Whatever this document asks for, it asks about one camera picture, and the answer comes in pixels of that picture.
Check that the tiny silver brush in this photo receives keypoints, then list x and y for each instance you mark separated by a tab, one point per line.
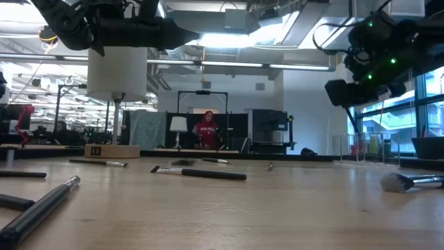
270	166

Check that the red container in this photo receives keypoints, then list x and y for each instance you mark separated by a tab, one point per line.
354	150

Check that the grey-green cloth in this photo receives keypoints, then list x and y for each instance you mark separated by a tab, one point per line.
147	130

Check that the long ceiling light bar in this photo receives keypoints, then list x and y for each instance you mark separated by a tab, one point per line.
232	64

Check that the clear acrylic organizer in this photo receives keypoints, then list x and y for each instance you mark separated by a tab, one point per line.
381	152

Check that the black bin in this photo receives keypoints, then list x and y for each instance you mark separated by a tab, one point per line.
428	147

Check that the small brush white ferrule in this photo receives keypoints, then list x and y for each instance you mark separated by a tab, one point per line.
211	160

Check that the black cabinet machine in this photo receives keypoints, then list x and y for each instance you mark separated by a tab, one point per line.
268	119

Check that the grey ceiling box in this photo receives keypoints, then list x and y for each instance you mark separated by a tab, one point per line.
236	19

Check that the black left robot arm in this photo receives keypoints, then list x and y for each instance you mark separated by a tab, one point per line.
66	21

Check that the black dome object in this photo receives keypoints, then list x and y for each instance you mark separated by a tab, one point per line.
308	152

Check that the white post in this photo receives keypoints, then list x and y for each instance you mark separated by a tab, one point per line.
10	156

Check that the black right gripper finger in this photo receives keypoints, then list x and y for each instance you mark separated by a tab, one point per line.
345	99
343	87

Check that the white lamp wooden base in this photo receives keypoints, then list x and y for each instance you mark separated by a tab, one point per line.
116	76

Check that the large powder brush silver ferrule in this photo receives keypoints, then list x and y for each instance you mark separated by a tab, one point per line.
393	183

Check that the large black pen foreground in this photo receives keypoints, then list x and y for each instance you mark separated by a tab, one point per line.
34	212

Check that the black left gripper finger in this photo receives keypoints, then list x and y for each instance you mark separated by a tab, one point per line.
175	28
177	40

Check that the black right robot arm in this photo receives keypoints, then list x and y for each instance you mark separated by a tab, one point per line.
381	41

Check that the small white table lamp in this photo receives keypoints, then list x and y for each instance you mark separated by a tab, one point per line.
178	124

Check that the person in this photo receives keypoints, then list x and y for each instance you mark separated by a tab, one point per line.
207	133
61	133

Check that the red stand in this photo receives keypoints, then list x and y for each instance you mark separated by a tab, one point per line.
27	110

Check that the black metal stand frame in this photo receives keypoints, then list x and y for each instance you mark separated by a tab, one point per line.
56	111

